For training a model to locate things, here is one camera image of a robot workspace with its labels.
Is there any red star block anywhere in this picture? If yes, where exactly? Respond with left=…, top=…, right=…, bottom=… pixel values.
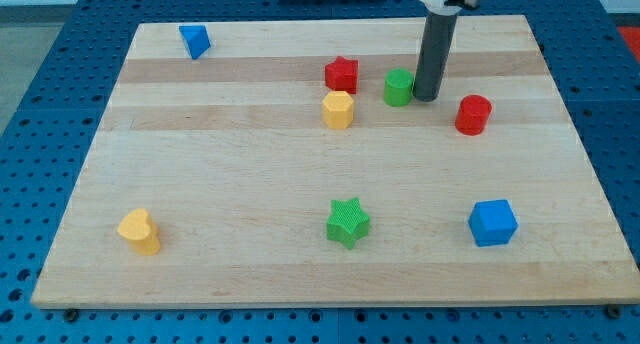
left=325, top=56, right=359, bottom=94

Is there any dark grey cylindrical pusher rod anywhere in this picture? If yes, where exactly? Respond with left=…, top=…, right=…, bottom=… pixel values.
left=413, top=14, right=458, bottom=102

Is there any green cylinder block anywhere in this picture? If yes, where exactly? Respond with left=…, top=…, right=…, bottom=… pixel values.
left=383, top=68, right=414, bottom=107

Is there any blue triangular prism block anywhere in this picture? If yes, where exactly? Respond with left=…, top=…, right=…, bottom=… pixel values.
left=179, top=25, right=211, bottom=60

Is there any light wooden board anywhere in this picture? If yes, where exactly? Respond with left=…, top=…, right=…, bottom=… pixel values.
left=31, top=15, right=639, bottom=309

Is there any yellow heart block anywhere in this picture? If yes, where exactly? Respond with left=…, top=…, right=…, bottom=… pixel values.
left=117, top=208, right=161, bottom=256

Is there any green star block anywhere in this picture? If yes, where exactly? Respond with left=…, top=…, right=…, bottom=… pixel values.
left=326, top=197, right=370, bottom=250

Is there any blue cube block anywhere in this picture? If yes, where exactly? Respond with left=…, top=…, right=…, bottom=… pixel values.
left=468, top=199, right=519, bottom=247

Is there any red cylinder block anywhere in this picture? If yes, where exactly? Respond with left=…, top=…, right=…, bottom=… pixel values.
left=455, top=94, right=493, bottom=136

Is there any yellow hexagon block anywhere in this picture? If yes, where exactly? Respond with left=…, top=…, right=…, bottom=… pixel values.
left=322, top=91, right=354, bottom=130

